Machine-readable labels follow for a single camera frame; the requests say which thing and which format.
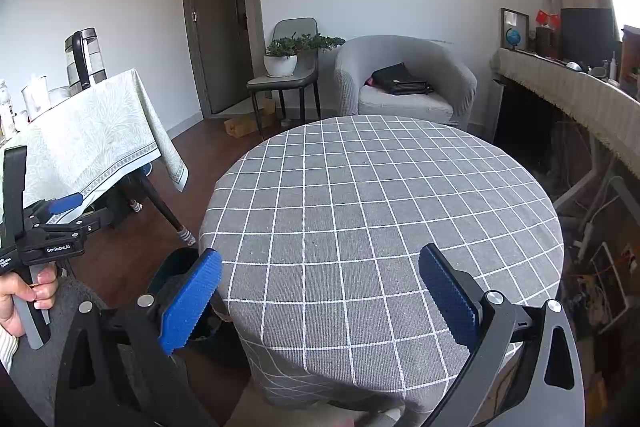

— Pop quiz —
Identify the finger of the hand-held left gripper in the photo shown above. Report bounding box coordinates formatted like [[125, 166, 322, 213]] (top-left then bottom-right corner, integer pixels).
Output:
[[25, 193, 85, 226], [35, 208, 115, 242]]

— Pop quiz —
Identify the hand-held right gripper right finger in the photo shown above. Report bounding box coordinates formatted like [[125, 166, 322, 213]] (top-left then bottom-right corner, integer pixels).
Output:
[[418, 243, 586, 427]]

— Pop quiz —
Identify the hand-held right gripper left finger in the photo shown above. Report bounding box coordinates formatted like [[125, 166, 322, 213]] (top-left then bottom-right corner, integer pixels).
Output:
[[55, 248, 223, 427]]

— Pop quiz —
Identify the dark trash bin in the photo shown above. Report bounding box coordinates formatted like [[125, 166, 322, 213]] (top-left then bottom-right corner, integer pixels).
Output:
[[150, 249, 236, 355]]

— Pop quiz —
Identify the person's left forearm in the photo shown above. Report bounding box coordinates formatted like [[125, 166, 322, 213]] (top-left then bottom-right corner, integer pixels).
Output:
[[0, 326, 22, 374]]

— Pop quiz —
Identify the person's left hand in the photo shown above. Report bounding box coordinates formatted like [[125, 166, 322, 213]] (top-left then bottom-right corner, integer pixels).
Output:
[[0, 269, 60, 338]]

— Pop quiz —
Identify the pale patterned tablecloth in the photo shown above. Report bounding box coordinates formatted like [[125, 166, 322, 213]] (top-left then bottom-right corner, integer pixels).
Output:
[[0, 68, 190, 233]]

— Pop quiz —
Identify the dark wooden table leg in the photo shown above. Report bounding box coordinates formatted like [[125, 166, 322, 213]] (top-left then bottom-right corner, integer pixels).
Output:
[[135, 174, 196, 248]]

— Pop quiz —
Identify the clear plastic jug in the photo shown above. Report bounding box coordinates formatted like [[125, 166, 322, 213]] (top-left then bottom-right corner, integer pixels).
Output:
[[21, 76, 50, 122]]

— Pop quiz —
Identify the grey checked tablecloth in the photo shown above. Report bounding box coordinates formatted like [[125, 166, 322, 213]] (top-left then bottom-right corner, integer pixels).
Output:
[[199, 116, 565, 413]]

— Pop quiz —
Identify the glass electric kettle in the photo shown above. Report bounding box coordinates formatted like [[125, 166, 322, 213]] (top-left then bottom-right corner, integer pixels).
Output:
[[65, 28, 108, 96]]

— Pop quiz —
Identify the white power strip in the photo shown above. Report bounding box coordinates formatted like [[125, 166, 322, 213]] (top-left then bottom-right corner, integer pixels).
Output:
[[575, 222, 596, 260]]

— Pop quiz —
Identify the brown cardboard box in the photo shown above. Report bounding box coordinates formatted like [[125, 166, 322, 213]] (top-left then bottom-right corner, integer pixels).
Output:
[[223, 99, 277, 138]]

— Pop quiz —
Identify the black bag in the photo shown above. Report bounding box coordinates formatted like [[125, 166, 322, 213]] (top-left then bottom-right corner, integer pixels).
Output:
[[371, 63, 435, 96]]

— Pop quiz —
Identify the grey armchair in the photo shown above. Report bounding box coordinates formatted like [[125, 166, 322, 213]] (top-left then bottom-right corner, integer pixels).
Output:
[[334, 35, 477, 130]]

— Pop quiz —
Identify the grey door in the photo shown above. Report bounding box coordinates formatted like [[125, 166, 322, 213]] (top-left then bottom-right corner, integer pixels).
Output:
[[181, 0, 261, 118]]

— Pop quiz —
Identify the beige fringed cloth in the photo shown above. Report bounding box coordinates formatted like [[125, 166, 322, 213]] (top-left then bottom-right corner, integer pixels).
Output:
[[490, 48, 640, 180]]

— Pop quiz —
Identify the grey dining chair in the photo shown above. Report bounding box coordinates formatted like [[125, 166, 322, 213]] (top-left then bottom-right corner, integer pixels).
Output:
[[246, 18, 321, 140]]

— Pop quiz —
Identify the potted plant white pot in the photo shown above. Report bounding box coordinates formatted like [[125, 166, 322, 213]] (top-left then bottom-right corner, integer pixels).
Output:
[[263, 33, 346, 78]]

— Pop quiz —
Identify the brown wooden box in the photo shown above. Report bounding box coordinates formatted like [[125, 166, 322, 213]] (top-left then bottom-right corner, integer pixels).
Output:
[[536, 27, 560, 58]]

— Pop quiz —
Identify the black monitor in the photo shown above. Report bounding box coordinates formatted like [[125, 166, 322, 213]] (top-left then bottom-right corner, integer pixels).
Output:
[[560, 8, 616, 65]]

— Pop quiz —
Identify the white metal frame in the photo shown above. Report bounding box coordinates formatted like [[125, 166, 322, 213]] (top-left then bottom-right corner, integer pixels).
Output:
[[555, 147, 626, 208]]

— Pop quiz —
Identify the picture frame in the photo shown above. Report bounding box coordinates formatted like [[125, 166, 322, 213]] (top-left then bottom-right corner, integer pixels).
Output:
[[501, 8, 530, 52]]

